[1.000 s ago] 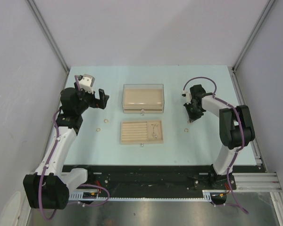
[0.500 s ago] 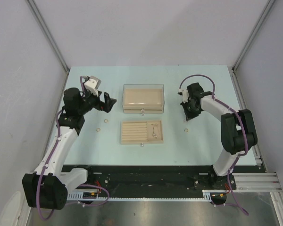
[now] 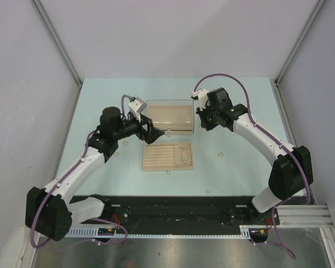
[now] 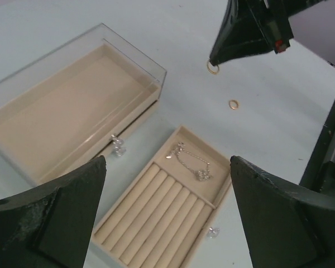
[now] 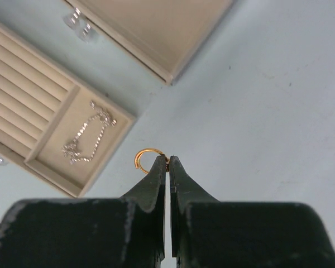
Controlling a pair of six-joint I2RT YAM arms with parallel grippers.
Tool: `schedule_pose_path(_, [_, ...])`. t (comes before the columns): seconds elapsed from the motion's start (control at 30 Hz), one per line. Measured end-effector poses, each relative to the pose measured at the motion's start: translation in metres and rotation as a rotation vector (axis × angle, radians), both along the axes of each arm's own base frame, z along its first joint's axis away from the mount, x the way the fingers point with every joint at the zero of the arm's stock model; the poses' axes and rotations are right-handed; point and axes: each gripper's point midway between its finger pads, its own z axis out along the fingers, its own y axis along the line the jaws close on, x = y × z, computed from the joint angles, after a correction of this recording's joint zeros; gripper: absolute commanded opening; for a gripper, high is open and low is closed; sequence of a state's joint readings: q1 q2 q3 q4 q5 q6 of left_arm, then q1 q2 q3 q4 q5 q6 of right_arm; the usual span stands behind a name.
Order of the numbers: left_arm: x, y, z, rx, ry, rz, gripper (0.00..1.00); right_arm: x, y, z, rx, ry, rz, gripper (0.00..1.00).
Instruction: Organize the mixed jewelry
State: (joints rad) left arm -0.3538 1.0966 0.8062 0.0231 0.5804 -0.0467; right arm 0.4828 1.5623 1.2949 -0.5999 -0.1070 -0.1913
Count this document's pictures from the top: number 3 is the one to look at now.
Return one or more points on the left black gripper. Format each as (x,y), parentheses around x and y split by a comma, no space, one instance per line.
(152,133)

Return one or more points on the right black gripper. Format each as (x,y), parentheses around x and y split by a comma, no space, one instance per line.
(204,124)

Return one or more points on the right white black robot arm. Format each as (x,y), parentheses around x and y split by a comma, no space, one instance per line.
(291,166)

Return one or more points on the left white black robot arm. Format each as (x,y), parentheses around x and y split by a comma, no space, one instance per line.
(49,210)

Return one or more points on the beige jewelry box clear case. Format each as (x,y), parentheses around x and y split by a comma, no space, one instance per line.
(176,114)

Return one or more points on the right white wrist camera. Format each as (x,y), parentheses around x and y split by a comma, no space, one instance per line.
(201,96)

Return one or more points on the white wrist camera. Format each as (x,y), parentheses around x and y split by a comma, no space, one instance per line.
(201,96)
(136,107)

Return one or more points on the beige velvet ring tray drawer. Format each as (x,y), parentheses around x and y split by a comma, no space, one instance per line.
(176,156)

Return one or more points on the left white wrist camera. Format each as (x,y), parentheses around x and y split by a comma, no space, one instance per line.
(136,107)

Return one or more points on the grey slotted cable duct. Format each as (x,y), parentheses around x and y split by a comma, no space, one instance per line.
(103,232)

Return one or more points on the right aluminium frame post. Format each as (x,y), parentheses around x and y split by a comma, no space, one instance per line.
(301,39)

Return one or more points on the aluminium frame post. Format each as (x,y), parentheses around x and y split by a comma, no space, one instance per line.
(301,39)
(56,40)

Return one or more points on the left aluminium frame post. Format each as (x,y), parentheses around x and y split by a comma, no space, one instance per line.
(56,40)

